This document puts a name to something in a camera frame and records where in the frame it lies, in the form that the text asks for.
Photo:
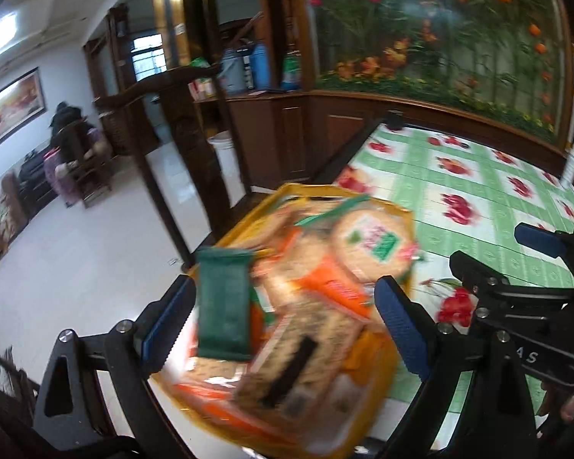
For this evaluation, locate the orange front cracker packet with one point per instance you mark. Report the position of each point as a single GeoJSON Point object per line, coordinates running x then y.
{"type": "Point", "coordinates": [339, 294]}

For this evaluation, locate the small black box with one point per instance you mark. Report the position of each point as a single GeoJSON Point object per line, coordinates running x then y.
{"type": "Point", "coordinates": [394, 119]}

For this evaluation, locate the light blue thermos jug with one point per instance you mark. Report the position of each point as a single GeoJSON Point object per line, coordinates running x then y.
{"type": "Point", "coordinates": [233, 71]}

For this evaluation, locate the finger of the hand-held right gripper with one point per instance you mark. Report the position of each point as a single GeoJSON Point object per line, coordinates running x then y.
{"type": "Point", "coordinates": [473, 275]}
{"type": "Point", "coordinates": [533, 239]}

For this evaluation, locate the white spray bottle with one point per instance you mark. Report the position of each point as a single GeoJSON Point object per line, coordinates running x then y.
{"type": "Point", "coordinates": [571, 165]}

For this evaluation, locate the round biscuit packet green edge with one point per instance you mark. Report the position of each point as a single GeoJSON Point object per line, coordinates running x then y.
{"type": "Point", "coordinates": [368, 244]}

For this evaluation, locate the blue bottle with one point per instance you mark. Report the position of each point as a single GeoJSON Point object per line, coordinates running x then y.
{"type": "Point", "coordinates": [259, 67]}

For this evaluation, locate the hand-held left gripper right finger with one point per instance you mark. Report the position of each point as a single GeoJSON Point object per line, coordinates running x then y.
{"type": "Point", "coordinates": [402, 325]}

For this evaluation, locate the dark green snack packet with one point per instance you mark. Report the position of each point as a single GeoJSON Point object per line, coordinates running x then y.
{"type": "Point", "coordinates": [222, 306]}

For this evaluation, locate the flower mural panel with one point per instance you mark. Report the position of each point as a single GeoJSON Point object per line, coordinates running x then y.
{"type": "Point", "coordinates": [435, 33]}

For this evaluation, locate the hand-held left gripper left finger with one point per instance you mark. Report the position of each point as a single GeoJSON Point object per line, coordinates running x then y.
{"type": "Point", "coordinates": [165, 326]}

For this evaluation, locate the framed wall painting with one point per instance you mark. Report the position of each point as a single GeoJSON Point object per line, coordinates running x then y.
{"type": "Point", "coordinates": [9, 110]}

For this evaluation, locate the clear cracker packet orange ends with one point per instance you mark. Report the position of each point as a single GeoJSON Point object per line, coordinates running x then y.
{"type": "Point", "coordinates": [296, 368]}

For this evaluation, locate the green and white bag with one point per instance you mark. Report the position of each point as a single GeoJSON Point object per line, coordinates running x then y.
{"type": "Point", "coordinates": [202, 79]}

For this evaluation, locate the wooden sofa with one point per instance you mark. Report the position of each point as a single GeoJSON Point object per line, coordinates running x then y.
{"type": "Point", "coordinates": [2, 220]}

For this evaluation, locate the green bottle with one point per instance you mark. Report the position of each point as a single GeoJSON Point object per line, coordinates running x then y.
{"type": "Point", "coordinates": [292, 70]}

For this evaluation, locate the yellow basket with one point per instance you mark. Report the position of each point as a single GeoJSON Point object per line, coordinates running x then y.
{"type": "Point", "coordinates": [248, 229]}

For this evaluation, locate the person's right hand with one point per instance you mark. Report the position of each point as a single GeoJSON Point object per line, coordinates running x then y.
{"type": "Point", "coordinates": [567, 409]}

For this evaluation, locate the white bucket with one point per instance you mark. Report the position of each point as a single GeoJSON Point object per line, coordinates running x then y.
{"type": "Point", "coordinates": [227, 162]}

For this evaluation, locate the wooden chair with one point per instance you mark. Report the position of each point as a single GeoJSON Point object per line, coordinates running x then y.
{"type": "Point", "coordinates": [93, 172]}

